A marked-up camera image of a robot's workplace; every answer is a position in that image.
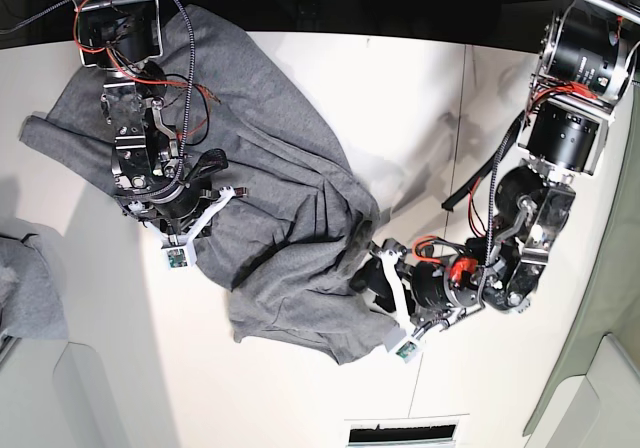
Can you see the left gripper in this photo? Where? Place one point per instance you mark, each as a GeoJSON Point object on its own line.
{"type": "Point", "coordinates": [440, 290]}

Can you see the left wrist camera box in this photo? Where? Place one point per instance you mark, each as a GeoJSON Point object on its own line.
{"type": "Point", "coordinates": [402, 345]}

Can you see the green chair at right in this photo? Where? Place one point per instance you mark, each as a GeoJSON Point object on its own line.
{"type": "Point", "coordinates": [610, 304]}

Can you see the grey folded cloth pile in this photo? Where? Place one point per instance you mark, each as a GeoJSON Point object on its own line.
{"type": "Point", "coordinates": [32, 281]}

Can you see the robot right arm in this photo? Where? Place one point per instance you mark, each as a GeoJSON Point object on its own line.
{"type": "Point", "coordinates": [156, 184]}

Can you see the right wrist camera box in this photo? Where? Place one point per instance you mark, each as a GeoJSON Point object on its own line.
{"type": "Point", "coordinates": [183, 256]}

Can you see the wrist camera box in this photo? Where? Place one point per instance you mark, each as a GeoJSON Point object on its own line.
{"type": "Point", "coordinates": [183, 256]}
{"type": "Point", "coordinates": [402, 345]}

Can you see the grey t-shirt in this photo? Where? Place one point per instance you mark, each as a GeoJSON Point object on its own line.
{"type": "Point", "coordinates": [287, 251]}

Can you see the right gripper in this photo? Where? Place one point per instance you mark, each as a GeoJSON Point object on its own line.
{"type": "Point", "coordinates": [187, 216]}

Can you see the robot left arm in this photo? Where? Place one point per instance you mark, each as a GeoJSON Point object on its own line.
{"type": "Point", "coordinates": [587, 61]}

